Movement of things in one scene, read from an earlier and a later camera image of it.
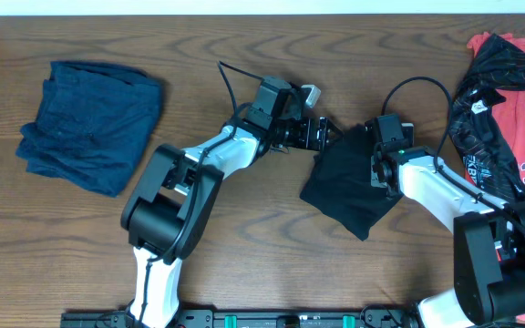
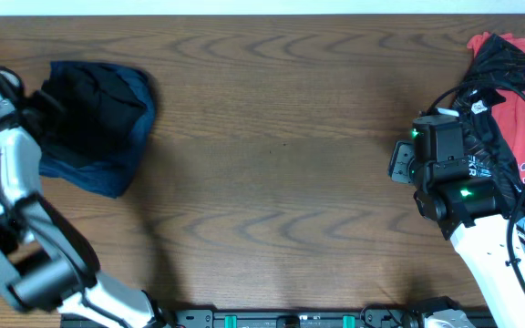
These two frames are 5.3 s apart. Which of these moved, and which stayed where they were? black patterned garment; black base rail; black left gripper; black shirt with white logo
Moved: black shirt with white logo; black left gripper
Stayed: black patterned garment; black base rail
